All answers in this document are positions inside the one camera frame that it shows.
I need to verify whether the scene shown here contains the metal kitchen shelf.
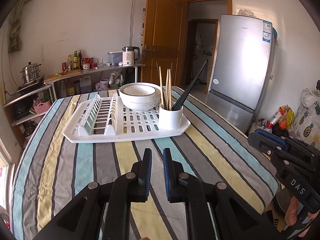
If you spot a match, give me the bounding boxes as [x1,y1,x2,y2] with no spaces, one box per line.
[44,64,145,98]

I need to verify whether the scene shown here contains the wooden chopstick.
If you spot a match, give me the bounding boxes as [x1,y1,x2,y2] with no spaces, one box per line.
[159,66,165,107]
[169,69,173,111]
[165,69,170,110]

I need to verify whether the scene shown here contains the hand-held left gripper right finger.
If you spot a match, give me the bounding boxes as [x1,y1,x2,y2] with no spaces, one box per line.
[162,148,283,240]

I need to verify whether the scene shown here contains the colourful snack bags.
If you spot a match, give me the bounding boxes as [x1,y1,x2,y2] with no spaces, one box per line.
[269,106,295,130]

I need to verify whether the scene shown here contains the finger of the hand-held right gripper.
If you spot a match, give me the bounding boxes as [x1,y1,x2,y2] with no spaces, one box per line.
[255,129,320,160]
[248,132,315,170]

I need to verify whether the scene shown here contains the low steel shelf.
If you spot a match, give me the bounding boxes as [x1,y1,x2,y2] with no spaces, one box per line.
[4,84,54,127]

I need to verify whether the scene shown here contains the dark round stool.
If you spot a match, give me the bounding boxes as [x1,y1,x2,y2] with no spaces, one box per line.
[271,189,292,215]

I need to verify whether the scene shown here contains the person's right hand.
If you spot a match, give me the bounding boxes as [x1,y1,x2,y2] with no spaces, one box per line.
[284,198,319,227]

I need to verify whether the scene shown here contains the clear plastic storage box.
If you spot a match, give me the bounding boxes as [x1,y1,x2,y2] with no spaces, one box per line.
[107,51,124,65]

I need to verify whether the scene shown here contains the white bowl black rim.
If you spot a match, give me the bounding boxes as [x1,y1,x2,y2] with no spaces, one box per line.
[119,84,156,112]
[140,82,162,107]

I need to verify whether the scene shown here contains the pineapple print cloth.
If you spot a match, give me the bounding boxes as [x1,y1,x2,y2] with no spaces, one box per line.
[292,87,320,150]

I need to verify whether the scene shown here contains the pink plastic basket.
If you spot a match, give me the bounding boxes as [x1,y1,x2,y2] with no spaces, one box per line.
[33,100,52,114]

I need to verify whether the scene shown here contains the black induction cooker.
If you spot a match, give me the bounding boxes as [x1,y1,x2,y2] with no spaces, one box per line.
[16,76,45,93]

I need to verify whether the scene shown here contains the wooden door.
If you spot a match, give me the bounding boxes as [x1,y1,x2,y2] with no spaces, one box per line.
[141,0,189,88]

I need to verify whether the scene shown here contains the wooden cutting board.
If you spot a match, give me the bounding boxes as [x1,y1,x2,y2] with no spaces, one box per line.
[44,70,82,82]

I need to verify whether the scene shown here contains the white electric kettle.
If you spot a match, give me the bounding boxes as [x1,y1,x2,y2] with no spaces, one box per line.
[122,46,140,67]

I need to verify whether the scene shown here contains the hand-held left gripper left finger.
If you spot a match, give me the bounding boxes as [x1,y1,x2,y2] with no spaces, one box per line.
[32,148,152,240]

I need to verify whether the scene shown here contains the silver refrigerator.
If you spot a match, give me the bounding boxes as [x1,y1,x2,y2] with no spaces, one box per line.
[206,14,273,134]

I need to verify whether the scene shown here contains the striped tablecloth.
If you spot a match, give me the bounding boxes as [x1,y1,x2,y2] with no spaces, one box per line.
[10,85,282,240]

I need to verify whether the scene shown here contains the clear plastic bag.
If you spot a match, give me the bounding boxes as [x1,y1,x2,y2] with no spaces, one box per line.
[236,9,255,18]

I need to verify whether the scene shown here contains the steel steamer pot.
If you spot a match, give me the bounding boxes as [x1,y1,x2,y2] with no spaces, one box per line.
[20,61,42,83]

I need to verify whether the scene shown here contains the wooden door frame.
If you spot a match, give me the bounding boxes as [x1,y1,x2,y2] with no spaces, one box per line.
[187,0,233,95]

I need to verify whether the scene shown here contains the white plastic dish rack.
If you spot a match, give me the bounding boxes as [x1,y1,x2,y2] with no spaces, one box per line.
[62,92,192,144]

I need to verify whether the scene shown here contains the wall calendar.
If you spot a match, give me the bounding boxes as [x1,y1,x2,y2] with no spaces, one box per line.
[140,8,145,45]

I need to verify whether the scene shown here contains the white cup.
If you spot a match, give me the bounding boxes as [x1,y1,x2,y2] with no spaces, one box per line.
[159,103,184,130]

